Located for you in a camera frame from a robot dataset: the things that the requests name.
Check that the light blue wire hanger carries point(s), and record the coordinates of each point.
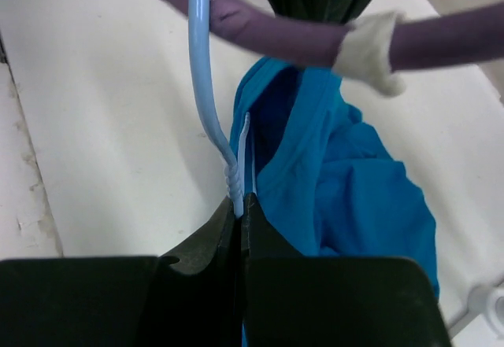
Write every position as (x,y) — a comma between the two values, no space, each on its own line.
(199,57)

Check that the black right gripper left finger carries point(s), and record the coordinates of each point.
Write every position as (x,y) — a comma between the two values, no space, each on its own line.
(185,297)

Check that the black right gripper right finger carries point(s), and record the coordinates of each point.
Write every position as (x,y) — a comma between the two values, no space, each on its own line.
(293,300)

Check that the white clothes rack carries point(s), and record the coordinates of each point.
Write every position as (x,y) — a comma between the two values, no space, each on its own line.
(482,325)

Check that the blue t shirt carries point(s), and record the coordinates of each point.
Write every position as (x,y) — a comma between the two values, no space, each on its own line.
(322,176)

